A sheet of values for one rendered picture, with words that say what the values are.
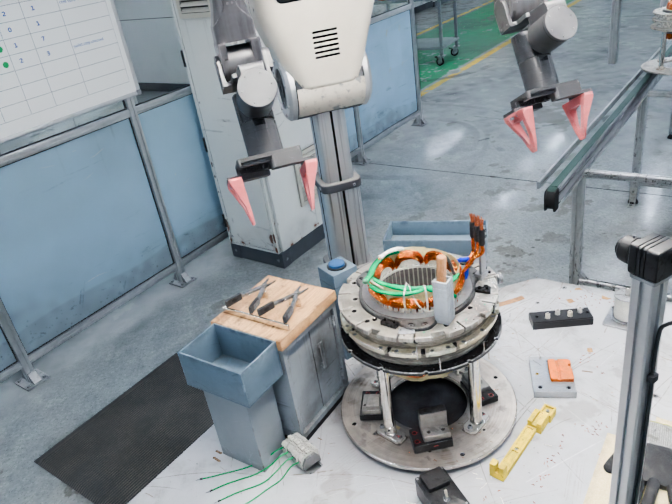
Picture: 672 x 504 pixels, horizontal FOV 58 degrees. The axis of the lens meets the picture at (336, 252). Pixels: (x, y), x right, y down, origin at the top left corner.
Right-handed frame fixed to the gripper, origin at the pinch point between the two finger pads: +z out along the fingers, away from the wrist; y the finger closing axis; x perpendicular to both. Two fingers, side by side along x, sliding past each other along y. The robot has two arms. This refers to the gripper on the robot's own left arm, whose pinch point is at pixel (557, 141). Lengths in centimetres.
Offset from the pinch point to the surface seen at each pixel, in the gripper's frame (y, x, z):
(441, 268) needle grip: -24.9, 5.6, 16.0
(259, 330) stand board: -57, 30, 19
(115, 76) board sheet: -82, 217, -109
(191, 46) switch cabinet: -42, 226, -120
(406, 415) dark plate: -30, 37, 47
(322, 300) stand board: -42, 33, 17
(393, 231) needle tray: -15, 58, 6
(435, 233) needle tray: -6, 53, 10
